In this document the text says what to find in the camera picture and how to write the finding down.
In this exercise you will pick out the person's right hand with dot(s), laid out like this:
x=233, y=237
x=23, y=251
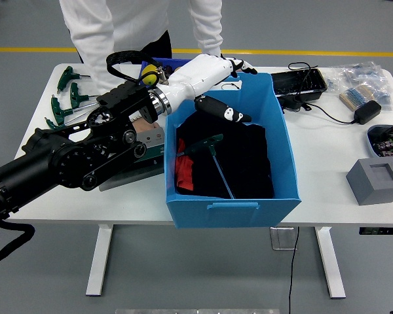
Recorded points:
x=147, y=127

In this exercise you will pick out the metal floor plate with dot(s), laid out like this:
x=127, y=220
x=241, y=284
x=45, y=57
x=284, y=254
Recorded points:
x=281, y=238

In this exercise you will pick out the small dark blue bin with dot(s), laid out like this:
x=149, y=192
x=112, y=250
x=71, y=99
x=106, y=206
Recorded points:
x=165, y=61

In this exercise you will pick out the red cloth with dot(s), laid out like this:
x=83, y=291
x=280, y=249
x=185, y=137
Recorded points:
x=184, y=170

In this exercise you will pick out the yellow ball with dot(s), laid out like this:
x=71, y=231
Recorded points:
x=149, y=78

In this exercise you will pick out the black cloth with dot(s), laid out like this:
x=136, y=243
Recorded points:
x=249, y=163

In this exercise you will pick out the dark brown cylindrical part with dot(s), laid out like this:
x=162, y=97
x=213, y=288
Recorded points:
x=168, y=69

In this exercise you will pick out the black table control panel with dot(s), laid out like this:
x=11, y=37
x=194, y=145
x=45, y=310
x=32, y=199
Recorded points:
x=380, y=231

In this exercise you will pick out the person's left forearm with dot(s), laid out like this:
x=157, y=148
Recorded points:
x=209, y=39

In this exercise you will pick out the white table leg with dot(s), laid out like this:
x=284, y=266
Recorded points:
x=330, y=261
x=100, y=261

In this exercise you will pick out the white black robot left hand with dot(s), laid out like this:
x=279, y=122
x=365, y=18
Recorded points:
x=199, y=73

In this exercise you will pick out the black plastic tray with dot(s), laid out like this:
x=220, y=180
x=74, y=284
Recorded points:
x=298, y=81

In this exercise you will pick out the person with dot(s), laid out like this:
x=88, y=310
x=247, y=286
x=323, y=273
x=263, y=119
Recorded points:
x=134, y=23

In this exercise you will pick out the grey green metal tool holder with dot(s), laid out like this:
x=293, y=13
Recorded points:
x=154, y=153

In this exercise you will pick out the clear plastic parts bags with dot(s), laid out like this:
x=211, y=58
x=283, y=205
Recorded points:
x=366, y=73

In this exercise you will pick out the grey blue bowl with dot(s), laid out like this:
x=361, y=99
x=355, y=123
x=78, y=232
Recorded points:
x=370, y=144

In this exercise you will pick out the taped resistor strip bundle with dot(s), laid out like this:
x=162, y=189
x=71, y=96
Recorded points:
x=355, y=96

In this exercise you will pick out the large blue plastic box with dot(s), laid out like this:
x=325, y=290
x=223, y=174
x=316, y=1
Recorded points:
x=232, y=216

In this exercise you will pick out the grey foam block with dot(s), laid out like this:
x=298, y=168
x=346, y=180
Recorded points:
x=373, y=188

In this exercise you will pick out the black plug block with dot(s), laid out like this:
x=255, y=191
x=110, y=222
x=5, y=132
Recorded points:
x=293, y=104

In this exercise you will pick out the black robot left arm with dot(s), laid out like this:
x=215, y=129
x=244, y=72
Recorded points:
x=36, y=163

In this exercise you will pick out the pile of electronic parts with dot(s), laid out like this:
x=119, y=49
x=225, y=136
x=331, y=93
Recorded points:
x=389, y=144

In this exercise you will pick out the black power adapter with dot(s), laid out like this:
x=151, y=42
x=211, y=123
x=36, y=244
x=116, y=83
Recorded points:
x=367, y=112

